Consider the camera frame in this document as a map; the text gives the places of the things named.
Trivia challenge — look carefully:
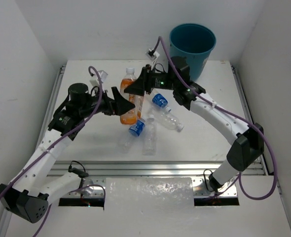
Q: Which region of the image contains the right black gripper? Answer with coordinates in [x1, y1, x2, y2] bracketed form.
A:
[126, 63, 179, 94]

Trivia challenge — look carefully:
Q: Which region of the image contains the orange bottle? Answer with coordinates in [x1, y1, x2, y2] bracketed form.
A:
[135, 95, 144, 119]
[120, 67, 137, 125]

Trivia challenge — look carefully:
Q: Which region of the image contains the blue label bottle front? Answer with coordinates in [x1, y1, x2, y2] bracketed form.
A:
[118, 117, 146, 154]

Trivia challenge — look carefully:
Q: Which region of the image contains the blue label bottle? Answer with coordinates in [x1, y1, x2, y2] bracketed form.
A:
[149, 89, 171, 113]
[118, 117, 146, 154]

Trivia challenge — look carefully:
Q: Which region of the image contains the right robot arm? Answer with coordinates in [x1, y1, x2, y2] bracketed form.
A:
[124, 56, 264, 192]

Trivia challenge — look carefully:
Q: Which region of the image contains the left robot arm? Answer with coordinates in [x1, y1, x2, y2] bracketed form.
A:
[0, 83, 135, 223]

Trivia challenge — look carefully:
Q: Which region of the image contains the teal plastic bin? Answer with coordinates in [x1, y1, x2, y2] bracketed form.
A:
[169, 23, 217, 80]

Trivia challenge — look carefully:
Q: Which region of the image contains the blue label bottle back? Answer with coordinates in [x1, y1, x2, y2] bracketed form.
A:
[149, 89, 171, 113]

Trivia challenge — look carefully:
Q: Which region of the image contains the clear bottle upright front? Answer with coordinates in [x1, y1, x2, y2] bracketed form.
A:
[142, 114, 157, 156]

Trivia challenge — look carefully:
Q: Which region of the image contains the clear bottle diagonal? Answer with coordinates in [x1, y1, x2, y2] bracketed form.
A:
[147, 107, 184, 132]

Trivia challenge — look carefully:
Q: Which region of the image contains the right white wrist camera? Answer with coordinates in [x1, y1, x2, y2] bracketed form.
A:
[145, 48, 160, 65]

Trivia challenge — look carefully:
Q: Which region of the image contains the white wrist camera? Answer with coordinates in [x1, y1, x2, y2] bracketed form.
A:
[90, 70, 108, 87]
[145, 48, 160, 65]

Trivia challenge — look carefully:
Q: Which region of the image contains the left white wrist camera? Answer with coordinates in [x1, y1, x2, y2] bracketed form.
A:
[90, 70, 108, 87]

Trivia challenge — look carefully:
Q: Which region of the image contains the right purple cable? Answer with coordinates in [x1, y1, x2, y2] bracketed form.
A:
[151, 36, 278, 200]

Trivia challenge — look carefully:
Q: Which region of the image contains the purple cable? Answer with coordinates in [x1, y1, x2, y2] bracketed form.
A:
[0, 65, 106, 237]
[151, 36, 278, 200]

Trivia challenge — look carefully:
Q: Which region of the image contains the aluminium frame rail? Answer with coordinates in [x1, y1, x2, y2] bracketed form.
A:
[0, 63, 283, 237]

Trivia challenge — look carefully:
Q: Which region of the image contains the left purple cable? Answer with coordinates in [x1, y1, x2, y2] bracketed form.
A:
[0, 65, 106, 237]

